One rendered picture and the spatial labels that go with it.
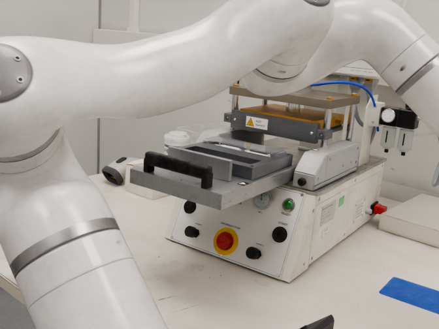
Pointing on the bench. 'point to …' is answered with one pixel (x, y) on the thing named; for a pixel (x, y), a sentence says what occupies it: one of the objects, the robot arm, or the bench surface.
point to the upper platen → (289, 110)
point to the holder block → (244, 160)
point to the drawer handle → (194, 169)
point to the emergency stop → (225, 241)
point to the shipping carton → (140, 186)
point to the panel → (244, 230)
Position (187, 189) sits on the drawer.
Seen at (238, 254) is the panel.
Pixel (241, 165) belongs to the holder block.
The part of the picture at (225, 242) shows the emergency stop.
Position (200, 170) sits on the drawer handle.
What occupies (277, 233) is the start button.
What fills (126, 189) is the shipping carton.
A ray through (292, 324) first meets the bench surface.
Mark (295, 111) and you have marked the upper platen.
